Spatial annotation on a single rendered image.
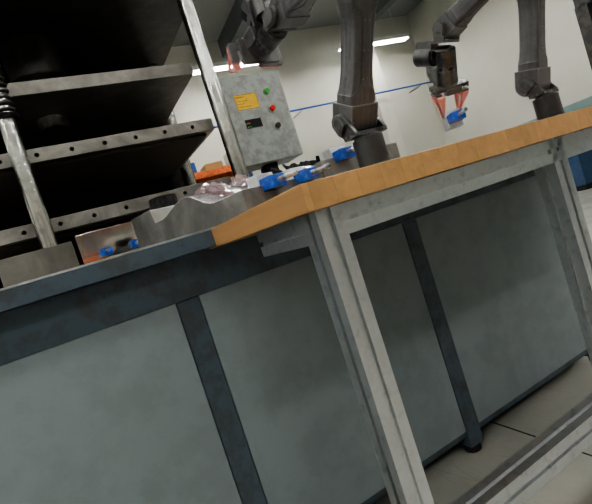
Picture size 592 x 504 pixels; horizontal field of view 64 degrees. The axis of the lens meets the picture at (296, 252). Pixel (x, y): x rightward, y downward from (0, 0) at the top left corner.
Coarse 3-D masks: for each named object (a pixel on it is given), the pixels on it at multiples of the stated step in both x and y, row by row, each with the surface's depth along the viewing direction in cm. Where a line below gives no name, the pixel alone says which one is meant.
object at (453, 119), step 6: (450, 114) 144; (456, 114) 143; (462, 114) 143; (444, 120) 149; (450, 120) 145; (456, 120) 144; (462, 120) 147; (444, 126) 150; (450, 126) 147; (456, 126) 147
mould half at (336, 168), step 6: (390, 144) 130; (396, 144) 131; (390, 150) 130; (396, 150) 131; (354, 156) 124; (390, 156) 130; (396, 156) 131; (318, 162) 120; (324, 162) 120; (330, 162) 121; (342, 162) 122; (348, 162) 123; (354, 162) 124; (330, 168) 121; (336, 168) 121; (342, 168) 122; (348, 168) 123; (354, 168) 124; (324, 174) 120; (330, 174) 120
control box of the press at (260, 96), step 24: (264, 72) 214; (240, 96) 207; (264, 96) 212; (240, 120) 206; (264, 120) 211; (288, 120) 217; (240, 144) 205; (264, 144) 210; (288, 144) 215; (264, 168) 217
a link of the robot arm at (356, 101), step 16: (352, 0) 82; (368, 0) 83; (352, 16) 84; (368, 16) 84; (352, 32) 85; (368, 32) 86; (352, 48) 86; (368, 48) 87; (352, 64) 88; (368, 64) 88; (352, 80) 89; (368, 80) 90; (352, 96) 90; (368, 96) 91; (336, 112) 94; (352, 112) 90; (368, 112) 92; (368, 128) 94
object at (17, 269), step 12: (36, 252) 101; (48, 252) 102; (60, 252) 103; (72, 252) 104; (0, 264) 97; (12, 264) 98; (24, 264) 99; (36, 264) 100; (48, 264) 101; (60, 264) 102; (72, 264) 103; (0, 276) 97; (12, 276) 98; (24, 276) 99; (36, 276) 100
